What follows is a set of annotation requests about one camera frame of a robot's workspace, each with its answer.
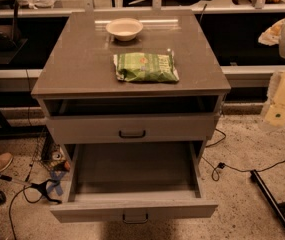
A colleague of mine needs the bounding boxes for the black metal stand leg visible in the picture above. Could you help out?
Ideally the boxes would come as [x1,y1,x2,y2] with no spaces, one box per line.
[250,170,285,229]

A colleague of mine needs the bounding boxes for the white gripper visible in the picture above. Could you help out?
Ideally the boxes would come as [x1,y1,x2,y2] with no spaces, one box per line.
[261,71,285,128]

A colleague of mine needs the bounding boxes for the grey drawer cabinet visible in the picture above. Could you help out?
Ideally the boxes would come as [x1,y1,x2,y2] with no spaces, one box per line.
[30,9,232,158]

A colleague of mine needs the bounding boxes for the black floor cable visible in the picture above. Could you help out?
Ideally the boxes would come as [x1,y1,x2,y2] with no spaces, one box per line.
[201,127,285,182]

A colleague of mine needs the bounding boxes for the grey drawer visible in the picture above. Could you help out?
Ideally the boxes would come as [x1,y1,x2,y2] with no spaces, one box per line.
[51,142,217,224]
[46,113,218,144]

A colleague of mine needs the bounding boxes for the wire basket with cans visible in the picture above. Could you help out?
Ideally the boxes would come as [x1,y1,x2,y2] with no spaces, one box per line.
[33,130,70,172]

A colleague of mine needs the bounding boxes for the white paper bowl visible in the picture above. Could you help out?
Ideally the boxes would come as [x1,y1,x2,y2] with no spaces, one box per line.
[106,18,143,41]

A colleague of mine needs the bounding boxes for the blue tape cross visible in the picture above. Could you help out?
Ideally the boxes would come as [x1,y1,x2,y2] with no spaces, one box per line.
[47,171,66,196]

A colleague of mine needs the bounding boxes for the black reacher grabber tool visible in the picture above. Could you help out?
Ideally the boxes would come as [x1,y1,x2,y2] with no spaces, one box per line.
[0,173,61,204]

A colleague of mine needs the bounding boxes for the green chip bag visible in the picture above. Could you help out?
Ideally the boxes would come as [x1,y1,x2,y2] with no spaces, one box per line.
[113,52,179,83]

